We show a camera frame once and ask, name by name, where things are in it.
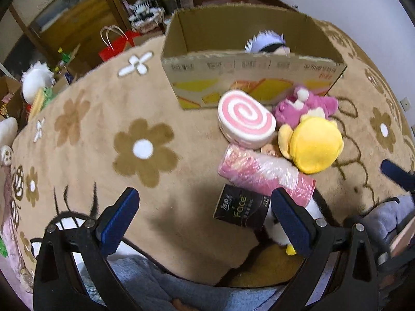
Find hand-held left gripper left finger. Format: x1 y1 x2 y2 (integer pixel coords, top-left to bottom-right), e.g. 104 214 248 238
32 187 141 311

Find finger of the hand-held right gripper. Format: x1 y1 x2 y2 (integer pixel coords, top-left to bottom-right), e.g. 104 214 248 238
377 249 415 273
381 159 415 192

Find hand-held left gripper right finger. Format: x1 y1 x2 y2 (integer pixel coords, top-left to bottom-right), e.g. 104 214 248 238
270 188 380 311

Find black and white penguin plush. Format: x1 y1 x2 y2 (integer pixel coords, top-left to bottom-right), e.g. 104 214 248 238
262 191 325 256

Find grey soft cloth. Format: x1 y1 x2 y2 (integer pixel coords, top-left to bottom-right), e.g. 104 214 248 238
363 196 415 256

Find black tissue pack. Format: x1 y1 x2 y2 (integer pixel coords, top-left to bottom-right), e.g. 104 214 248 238
212 184 272 230

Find pink plastic-wrapped roll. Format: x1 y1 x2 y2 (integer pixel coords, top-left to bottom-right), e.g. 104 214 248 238
218 144 316 208

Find yellow plush toy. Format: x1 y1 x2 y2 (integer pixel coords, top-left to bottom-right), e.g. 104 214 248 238
278 117 344 174

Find pink bear plush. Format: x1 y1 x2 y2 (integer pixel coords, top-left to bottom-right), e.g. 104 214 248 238
272 86 339 128

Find pink swirl roll plush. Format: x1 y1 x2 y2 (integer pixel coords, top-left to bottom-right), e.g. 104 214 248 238
217 89 277 150

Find cardboard box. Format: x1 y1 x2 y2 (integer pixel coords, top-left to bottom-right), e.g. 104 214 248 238
161 3 347 111

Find purple-haired plush doll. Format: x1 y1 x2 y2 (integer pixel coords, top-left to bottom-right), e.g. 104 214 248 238
244 30 291 55

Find brown flower blanket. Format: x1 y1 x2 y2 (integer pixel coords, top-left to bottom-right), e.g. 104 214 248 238
10 16 415 289

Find person's grey pants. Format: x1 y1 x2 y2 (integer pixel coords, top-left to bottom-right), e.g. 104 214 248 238
78 254 292 311

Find pink printed cloth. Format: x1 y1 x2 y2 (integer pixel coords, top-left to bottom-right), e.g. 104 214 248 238
0 146 34 308

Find white fluffy plush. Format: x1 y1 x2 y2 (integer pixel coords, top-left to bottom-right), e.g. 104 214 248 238
21 61 54 104

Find green bottle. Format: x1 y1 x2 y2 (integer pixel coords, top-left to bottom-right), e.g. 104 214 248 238
58 48 72 69

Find red paper bag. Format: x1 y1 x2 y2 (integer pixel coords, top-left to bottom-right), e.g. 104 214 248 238
98 26 141 61

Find woven basket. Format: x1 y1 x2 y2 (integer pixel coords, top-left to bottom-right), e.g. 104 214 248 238
128 0 166 34

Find wooden cabinet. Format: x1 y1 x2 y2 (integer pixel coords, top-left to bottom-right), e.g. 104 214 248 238
10 0 137 68

